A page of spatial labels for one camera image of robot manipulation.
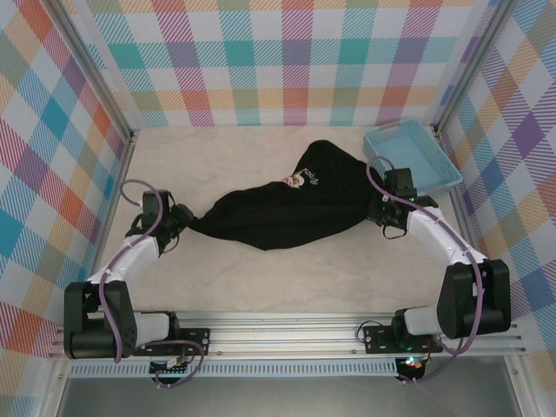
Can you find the black t-shirt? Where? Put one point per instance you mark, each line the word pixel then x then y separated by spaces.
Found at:
pixel 282 217

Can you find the aluminium frame post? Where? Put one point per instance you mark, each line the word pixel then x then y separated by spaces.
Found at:
pixel 97 65
pixel 473 65

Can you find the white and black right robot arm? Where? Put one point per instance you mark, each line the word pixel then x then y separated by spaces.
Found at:
pixel 434 234

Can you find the light blue plastic basket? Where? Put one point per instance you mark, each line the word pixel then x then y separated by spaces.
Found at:
pixel 404 152

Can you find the grey metal panel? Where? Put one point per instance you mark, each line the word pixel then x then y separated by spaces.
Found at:
pixel 282 397

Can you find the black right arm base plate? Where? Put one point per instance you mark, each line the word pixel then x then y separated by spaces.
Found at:
pixel 375 341

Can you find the aluminium side rail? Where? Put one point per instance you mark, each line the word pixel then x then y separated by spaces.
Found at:
pixel 112 195
pixel 467 217

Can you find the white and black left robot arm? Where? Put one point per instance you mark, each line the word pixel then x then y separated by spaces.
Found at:
pixel 126 260

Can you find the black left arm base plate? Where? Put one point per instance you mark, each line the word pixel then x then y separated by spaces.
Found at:
pixel 202 336

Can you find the aluminium mounting rail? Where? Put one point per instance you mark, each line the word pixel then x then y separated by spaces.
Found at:
pixel 282 336

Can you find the small circuit board with lights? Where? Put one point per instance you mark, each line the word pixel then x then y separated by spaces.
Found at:
pixel 412 365

